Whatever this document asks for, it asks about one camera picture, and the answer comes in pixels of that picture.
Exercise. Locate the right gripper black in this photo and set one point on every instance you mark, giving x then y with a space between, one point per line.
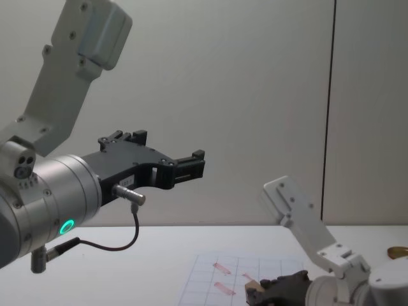
287 287

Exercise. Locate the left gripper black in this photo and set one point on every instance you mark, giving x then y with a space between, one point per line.
127 162

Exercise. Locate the small brown cardboard piece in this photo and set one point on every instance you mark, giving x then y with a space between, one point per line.
253 285

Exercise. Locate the left robot arm with bracket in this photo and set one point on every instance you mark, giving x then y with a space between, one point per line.
54 191

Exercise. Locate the right robot arm with bracket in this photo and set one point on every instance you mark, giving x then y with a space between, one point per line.
306 229

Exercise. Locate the white paper sheet with grid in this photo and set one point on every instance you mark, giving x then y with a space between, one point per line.
204 280

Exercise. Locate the white table cloth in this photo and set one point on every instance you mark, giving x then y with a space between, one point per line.
127 280

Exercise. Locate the thin dark post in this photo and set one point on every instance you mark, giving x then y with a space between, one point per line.
330 95

